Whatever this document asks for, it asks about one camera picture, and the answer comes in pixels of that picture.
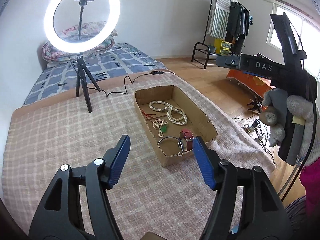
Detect thin pearl necklace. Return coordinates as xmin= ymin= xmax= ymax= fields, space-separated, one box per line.
xmin=152 ymin=119 xmax=169 ymax=138

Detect thin dark hoop bangle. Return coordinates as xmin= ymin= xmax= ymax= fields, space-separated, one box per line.
xmin=157 ymin=136 xmax=184 ymax=153

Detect red strap watch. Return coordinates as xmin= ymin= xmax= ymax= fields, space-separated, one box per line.
xmin=177 ymin=128 xmax=194 ymax=154

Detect twisted white pearl necklace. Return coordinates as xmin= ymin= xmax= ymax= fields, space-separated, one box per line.
xmin=149 ymin=100 xmax=188 ymax=126

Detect right gloved hand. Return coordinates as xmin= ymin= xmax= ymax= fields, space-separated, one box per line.
xmin=259 ymin=90 xmax=319 ymax=166

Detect orange cloth covered table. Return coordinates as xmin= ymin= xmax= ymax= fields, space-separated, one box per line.
xmin=226 ymin=69 xmax=274 ymax=98

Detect window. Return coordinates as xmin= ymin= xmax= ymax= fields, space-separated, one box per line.
xmin=266 ymin=4 xmax=319 ymax=81

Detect small black floor tripod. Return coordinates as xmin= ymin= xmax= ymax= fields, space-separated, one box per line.
xmin=247 ymin=98 xmax=263 ymax=114

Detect dark hanging clothes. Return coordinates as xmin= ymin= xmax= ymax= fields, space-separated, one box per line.
xmin=225 ymin=2 xmax=250 ymax=55

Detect beige checked blanket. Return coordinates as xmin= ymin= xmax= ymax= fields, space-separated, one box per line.
xmin=0 ymin=73 xmax=277 ymax=240

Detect yellow crate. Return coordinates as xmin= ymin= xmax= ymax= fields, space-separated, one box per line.
xmin=214 ymin=38 xmax=232 ymax=55

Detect open cardboard box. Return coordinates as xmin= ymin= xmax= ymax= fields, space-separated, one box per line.
xmin=134 ymin=85 xmax=217 ymax=167

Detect striped white towel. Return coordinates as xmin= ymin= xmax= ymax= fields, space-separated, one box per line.
xmin=207 ymin=0 xmax=232 ymax=40

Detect black clothes rack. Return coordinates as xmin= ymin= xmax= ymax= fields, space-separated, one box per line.
xmin=191 ymin=0 xmax=253 ymax=69

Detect black tripod stand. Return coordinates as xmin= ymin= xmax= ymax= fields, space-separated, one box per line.
xmin=76 ymin=56 xmax=102 ymax=113

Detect blue patterned bed sheet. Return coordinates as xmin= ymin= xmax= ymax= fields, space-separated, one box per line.
xmin=23 ymin=43 xmax=165 ymax=106

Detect folded floral quilt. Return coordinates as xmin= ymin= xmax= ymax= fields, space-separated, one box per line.
xmin=41 ymin=21 xmax=118 ymax=64

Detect floor cables and plugs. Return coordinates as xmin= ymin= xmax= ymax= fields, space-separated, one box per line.
xmin=232 ymin=112 xmax=278 ymax=160

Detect black power cable with remote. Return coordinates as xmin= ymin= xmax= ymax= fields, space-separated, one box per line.
xmin=67 ymin=53 xmax=176 ymax=98

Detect white ring light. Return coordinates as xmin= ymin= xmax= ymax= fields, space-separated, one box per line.
xmin=43 ymin=0 xmax=120 ymax=53

